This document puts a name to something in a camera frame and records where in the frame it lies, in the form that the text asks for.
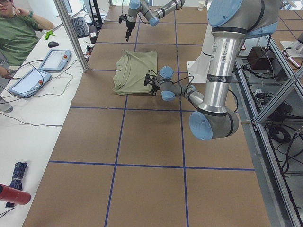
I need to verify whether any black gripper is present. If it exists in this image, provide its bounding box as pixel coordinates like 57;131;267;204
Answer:
125;19;135;42
151;81;160;96

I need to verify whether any olive green long-sleeve shirt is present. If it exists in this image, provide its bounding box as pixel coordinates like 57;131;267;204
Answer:
113;50;157;95

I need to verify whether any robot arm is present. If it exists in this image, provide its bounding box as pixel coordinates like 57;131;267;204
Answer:
144;0;282;140
119;0;185;42

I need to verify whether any black keyboard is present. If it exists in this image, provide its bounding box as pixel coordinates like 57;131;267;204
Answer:
71;17;89;38

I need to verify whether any far teach pendant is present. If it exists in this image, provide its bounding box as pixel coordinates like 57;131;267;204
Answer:
38;50;71;72

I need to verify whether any teach pendant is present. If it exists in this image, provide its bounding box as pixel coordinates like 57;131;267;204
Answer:
38;50;71;72
8;69;51;98

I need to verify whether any black computer mouse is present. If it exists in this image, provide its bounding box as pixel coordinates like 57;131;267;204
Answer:
48;41;59;48

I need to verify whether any green plastic clip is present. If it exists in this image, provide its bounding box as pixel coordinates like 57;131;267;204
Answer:
45;30;55;40

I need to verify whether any paper cup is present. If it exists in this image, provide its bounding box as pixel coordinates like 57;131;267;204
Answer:
197;0;205;11

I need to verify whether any person in green shirt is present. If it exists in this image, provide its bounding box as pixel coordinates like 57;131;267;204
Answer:
0;0;54;66

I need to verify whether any brown box on shelf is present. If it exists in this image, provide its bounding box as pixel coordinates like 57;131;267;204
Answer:
247;46;275;70

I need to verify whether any near teach pendant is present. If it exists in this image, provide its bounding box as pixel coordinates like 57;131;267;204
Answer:
8;69;51;98

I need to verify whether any red cylinder bottle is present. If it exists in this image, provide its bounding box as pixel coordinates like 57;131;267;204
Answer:
0;184;31;205

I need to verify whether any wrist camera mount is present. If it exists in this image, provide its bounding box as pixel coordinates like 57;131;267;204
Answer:
144;70;157;87
118;14;128;24

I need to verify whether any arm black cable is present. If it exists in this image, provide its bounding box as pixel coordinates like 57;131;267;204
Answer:
170;75;197;100

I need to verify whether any white camera pole with base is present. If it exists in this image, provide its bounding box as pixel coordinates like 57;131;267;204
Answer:
187;24;214;83

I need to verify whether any aluminium frame post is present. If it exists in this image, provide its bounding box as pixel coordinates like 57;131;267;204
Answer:
54;0;89;72

